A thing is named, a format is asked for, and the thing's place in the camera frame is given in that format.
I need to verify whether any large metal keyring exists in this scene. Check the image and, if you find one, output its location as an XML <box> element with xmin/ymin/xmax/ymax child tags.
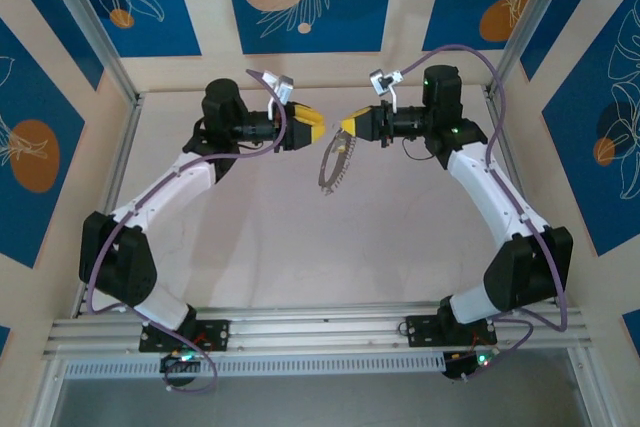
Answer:
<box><xmin>317</xmin><ymin>127</ymin><xmax>360</xmax><ymax>197</ymax></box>

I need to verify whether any black controller board green light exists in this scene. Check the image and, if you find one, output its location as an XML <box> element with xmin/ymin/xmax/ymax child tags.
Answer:
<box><xmin>442</xmin><ymin>350</ymin><xmax>501</xmax><ymax>381</ymax></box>
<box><xmin>159</xmin><ymin>352</ymin><xmax>206</xmax><ymax>376</ymax></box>

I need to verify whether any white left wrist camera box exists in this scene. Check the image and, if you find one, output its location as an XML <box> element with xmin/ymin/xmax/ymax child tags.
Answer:
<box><xmin>262</xmin><ymin>71</ymin><xmax>295</xmax><ymax>121</ymax></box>

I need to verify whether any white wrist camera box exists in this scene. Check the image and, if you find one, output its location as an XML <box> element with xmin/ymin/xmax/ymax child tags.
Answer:
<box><xmin>368</xmin><ymin>68</ymin><xmax>404</xmax><ymax>113</ymax></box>
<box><xmin>262</xmin><ymin>71</ymin><xmax>295</xmax><ymax>121</ymax></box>

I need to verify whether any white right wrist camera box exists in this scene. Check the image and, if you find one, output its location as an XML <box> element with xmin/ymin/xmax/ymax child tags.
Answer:
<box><xmin>368</xmin><ymin>68</ymin><xmax>404</xmax><ymax>113</ymax></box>

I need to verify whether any aluminium frame post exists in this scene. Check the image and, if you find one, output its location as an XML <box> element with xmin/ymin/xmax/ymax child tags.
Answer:
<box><xmin>37</xmin><ymin>0</ymin><xmax>141</xmax><ymax>103</ymax></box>
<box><xmin>487</xmin><ymin>0</ymin><xmax>581</xmax><ymax>98</ymax></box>

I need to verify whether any aluminium table side rail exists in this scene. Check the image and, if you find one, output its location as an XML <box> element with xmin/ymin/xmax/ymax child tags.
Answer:
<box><xmin>72</xmin><ymin>94</ymin><xmax>146</xmax><ymax>318</ymax></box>

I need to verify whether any long aluminium mounting rail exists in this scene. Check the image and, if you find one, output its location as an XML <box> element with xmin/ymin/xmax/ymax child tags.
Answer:
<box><xmin>42</xmin><ymin>304</ymin><xmax>594</xmax><ymax>358</ymax></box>

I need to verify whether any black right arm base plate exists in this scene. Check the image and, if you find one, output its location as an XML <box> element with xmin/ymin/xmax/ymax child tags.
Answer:
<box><xmin>405</xmin><ymin>314</ymin><xmax>499</xmax><ymax>348</ymax></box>

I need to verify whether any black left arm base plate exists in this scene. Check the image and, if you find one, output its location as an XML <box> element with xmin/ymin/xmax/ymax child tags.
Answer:
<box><xmin>138</xmin><ymin>319</ymin><xmax>231</xmax><ymax>353</ymax></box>

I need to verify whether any grey slotted cable duct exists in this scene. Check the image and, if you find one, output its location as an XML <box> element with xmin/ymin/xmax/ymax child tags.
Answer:
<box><xmin>62</xmin><ymin>352</ymin><xmax>449</xmax><ymax>379</ymax></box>

